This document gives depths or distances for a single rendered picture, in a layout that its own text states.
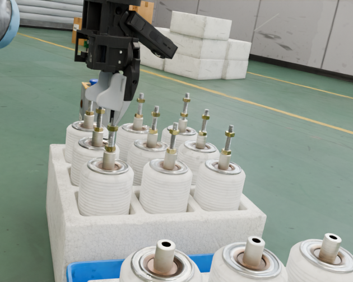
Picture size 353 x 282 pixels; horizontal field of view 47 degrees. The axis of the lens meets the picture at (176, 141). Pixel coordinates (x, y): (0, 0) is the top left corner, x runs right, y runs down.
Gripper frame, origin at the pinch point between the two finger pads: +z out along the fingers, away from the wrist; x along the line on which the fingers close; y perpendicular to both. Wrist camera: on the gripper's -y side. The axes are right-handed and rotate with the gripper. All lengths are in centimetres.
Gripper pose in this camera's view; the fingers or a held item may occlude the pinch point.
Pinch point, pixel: (117, 116)
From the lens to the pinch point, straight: 71.6
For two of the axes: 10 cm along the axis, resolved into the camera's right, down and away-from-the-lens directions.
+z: -1.5, 9.4, 3.0
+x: 6.0, 3.3, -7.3
